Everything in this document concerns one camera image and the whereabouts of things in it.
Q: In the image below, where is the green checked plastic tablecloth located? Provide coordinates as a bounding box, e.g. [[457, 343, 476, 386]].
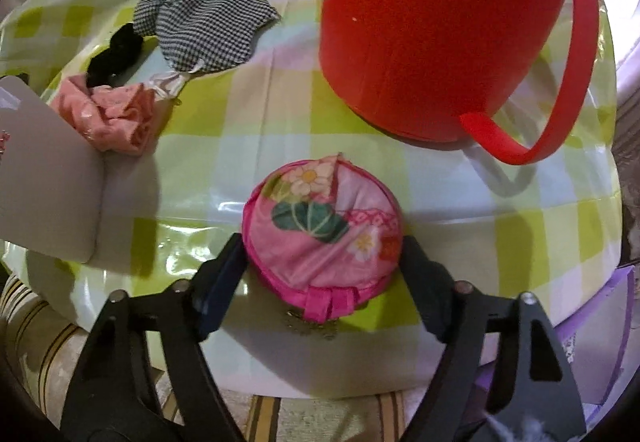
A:
[[0, 0, 626, 400]]

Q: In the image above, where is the pink cloth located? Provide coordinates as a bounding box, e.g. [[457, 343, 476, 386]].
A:
[[52, 74, 161, 158]]

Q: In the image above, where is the purple cardboard box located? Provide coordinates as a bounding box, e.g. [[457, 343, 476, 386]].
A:
[[470, 264, 636, 423]]

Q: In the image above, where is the white ribbed plastic device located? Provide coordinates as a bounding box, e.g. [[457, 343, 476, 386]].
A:
[[0, 74, 108, 265]]

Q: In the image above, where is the pink floral round pouch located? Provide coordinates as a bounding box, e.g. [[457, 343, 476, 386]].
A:
[[241, 153, 405, 340]]

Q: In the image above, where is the red thermos jug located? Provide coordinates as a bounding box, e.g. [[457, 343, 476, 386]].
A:
[[318, 0, 600, 166]]

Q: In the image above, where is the pale satin ribbon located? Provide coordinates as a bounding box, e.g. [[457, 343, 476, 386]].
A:
[[150, 64, 201, 98]]

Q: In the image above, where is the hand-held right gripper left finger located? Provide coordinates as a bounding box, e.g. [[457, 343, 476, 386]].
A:
[[60, 232, 248, 442]]

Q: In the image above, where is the black white houndstooth cloth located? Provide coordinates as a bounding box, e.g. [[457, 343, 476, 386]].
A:
[[132, 0, 281, 73]]

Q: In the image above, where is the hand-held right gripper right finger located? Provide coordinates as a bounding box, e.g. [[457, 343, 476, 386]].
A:
[[400, 238, 583, 442]]

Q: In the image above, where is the striped terry towel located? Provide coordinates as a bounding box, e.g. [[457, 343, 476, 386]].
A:
[[0, 272, 416, 442]]

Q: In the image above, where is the black scrunchie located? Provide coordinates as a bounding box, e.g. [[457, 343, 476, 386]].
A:
[[86, 24, 146, 88]]

